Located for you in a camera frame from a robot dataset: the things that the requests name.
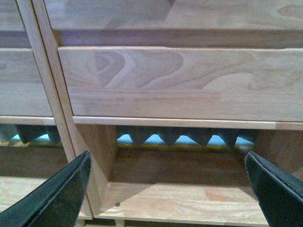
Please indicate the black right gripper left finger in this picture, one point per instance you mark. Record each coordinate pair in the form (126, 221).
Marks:
(56, 202)

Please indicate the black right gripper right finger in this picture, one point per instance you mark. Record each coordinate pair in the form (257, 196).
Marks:
(279, 194)

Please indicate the left wooden shelf unit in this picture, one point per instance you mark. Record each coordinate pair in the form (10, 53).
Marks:
(23, 167)

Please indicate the wooden shelf unit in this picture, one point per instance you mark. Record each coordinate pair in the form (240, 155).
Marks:
(179, 184)
(23, 167)

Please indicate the right wooden shelf unit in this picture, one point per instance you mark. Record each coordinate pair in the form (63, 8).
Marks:
(179, 184)

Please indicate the dark foam acoustic panel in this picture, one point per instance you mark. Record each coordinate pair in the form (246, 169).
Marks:
(139, 135)

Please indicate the wooden drawer front left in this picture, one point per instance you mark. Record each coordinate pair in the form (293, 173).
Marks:
(21, 90)

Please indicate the wooden drawer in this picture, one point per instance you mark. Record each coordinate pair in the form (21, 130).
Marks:
(186, 83)
(21, 90)

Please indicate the wooden drawer front right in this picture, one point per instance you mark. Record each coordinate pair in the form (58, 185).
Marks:
(186, 83)

